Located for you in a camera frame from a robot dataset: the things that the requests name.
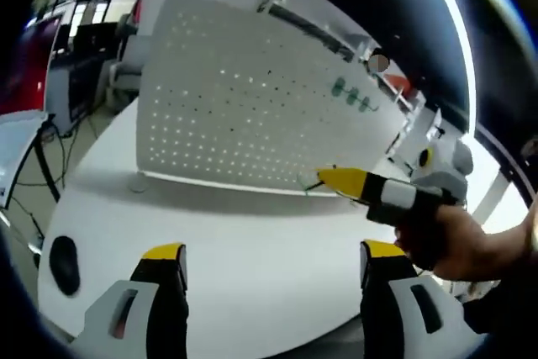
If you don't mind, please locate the black floor cable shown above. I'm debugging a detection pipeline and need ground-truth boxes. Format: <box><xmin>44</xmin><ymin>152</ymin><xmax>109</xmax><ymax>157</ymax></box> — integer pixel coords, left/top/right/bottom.
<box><xmin>7</xmin><ymin>121</ymin><xmax>83</xmax><ymax>219</ymax></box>

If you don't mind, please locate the person's right hand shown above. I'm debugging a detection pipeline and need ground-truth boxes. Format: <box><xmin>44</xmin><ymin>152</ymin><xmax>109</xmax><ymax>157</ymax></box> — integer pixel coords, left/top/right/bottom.
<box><xmin>393</xmin><ymin>202</ymin><xmax>535</xmax><ymax>282</ymax></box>

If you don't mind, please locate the white storage shelf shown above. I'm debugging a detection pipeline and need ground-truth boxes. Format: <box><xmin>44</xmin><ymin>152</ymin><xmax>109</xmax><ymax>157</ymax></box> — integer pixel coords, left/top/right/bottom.
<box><xmin>255</xmin><ymin>0</ymin><xmax>355</xmax><ymax>62</ymax></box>

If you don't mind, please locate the black computer mouse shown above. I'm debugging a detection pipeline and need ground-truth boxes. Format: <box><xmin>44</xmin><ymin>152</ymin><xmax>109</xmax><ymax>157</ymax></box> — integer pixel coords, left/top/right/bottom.
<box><xmin>48</xmin><ymin>235</ymin><xmax>82</xmax><ymax>297</ymax></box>

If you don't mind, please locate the white perforated mounting plate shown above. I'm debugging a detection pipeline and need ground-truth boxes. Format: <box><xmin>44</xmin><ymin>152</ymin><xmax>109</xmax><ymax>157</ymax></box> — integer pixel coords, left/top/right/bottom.
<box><xmin>135</xmin><ymin>0</ymin><xmax>408</xmax><ymax>197</ymax></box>

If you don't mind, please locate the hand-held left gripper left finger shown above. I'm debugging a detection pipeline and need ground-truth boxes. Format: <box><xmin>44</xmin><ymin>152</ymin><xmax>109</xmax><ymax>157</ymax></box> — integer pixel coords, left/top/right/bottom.
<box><xmin>76</xmin><ymin>242</ymin><xmax>191</xmax><ymax>359</ymax></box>

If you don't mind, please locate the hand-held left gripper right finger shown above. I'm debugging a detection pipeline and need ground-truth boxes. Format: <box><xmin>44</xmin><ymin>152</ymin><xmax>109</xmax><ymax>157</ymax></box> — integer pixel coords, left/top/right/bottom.
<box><xmin>359</xmin><ymin>240</ymin><xmax>478</xmax><ymax>359</ymax></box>

